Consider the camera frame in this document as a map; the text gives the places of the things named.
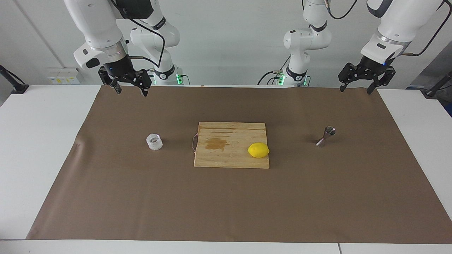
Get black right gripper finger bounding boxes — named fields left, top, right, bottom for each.
left=132, top=69, right=153, bottom=97
left=98, top=67, right=123, bottom=95

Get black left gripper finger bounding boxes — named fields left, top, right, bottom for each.
left=338, top=62, right=361, bottom=92
left=367, top=67, right=396, bottom=95

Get steel jigger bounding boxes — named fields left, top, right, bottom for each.
left=316, top=126, right=336, bottom=147

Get clear glass cup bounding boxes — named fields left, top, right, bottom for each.
left=146, top=133, right=163, bottom=151

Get black clamp stand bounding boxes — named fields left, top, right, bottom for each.
left=420, top=71, right=452, bottom=99
left=0, top=65, right=29, bottom=94

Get wooden cutting board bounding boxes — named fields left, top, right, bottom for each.
left=192, top=122, right=270, bottom=169

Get yellow lemon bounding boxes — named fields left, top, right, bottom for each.
left=248, top=143, right=270, bottom=158

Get brown table mat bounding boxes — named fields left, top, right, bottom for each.
left=26, top=85, right=452, bottom=244

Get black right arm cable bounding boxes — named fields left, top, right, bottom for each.
left=111, top=0, right=166, bottom=69

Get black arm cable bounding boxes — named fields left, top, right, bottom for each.
left=111, top=0, right=166, bottom=69
left=325, top=0, right=452, bottom=57

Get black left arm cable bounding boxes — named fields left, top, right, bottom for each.
left=325, top=0, right=452, bottom=57

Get white wall socket box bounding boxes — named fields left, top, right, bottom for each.
left=47, top=68, right=85, bottom=85

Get black left base cables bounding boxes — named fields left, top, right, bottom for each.
left=257, top=56, right=286, bottom=85

